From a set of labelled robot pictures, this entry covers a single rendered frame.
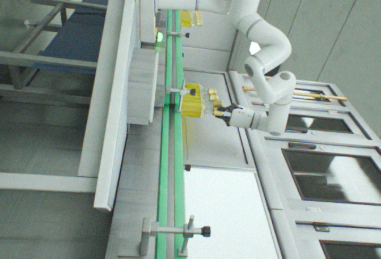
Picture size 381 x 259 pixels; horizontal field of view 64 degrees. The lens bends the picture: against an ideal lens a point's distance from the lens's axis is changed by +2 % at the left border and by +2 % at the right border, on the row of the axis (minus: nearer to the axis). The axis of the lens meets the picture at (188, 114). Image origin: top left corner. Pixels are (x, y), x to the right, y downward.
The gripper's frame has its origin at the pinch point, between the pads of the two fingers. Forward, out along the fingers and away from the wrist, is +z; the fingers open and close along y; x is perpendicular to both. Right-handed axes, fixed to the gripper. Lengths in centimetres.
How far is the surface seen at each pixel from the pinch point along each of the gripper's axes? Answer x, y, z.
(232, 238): 55, -13, -14
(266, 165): 13.9, -13.1, -26.4
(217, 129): -2.9, -12.4, -1.1
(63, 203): 59, -16, 47
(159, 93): 17.2, 13.3, 26.6
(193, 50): -589, -229, 98
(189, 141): 11.5, -12.7, 10.8
